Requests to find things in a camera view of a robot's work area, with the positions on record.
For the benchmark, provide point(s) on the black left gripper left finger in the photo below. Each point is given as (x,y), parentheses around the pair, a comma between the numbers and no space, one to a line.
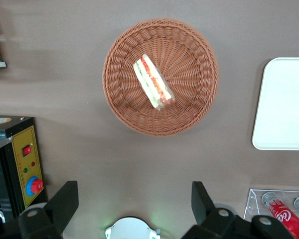
(52,214)

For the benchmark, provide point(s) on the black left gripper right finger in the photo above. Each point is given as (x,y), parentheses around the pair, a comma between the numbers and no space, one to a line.
(214,221)

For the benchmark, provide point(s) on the triangle sandwich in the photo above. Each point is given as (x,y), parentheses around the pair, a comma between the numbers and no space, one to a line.
(153,82)

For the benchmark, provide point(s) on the white rectangular tray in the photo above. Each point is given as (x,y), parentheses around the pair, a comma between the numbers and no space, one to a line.
(284,104)

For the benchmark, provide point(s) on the round brown wicker basket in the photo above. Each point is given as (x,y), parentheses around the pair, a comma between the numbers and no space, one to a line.
(189,74)

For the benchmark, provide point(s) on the clear acrylic bottle holder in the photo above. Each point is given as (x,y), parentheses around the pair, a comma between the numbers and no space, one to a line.
(254,199)

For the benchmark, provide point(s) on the black machine with yellow panel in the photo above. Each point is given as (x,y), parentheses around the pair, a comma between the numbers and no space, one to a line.
(17,154)

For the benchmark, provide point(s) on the white round robot flange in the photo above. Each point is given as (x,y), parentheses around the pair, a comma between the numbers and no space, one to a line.
(132,229)

